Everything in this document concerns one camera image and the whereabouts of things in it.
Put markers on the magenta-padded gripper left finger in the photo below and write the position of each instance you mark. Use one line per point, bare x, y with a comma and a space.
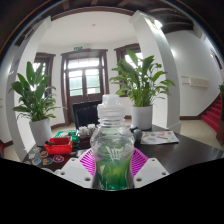
75, 173

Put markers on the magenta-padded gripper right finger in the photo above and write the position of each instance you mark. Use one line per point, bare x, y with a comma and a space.
151, 171

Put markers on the clear bottle with green drink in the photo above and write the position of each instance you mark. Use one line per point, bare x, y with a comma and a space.
111, 146

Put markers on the pink round sticker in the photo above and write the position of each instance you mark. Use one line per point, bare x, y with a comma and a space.
58, 158

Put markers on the orange round sticker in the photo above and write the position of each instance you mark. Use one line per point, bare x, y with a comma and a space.
44, 153
47, 161

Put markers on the red plastic box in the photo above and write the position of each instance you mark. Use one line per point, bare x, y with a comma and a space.
59, 146

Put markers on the printed paper leaflet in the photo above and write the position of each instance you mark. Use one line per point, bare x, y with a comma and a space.
160, 137

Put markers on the blue round sticker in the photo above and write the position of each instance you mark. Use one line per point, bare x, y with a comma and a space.
36, 161

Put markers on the dark round teapot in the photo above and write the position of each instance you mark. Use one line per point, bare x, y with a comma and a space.
137, 134

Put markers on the green flat box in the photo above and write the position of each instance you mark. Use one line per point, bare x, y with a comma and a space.
63, 134

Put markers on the tea set on dark tray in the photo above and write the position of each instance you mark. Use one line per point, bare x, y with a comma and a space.
86, 130

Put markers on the leafy plant in white pot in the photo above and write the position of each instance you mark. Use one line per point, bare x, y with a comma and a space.
141, 116
40, 131

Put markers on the black chair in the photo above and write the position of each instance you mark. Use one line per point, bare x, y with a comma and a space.
86, 113

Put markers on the red carpeted staircase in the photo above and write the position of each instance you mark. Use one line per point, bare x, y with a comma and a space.
213, 115

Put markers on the brown wooden double door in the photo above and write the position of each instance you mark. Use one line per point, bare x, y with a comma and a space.
84, 80

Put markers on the brown framed window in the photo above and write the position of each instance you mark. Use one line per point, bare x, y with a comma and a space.
124, 50
49, 66

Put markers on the green exit sign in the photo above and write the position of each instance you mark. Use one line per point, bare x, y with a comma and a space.
78, 48

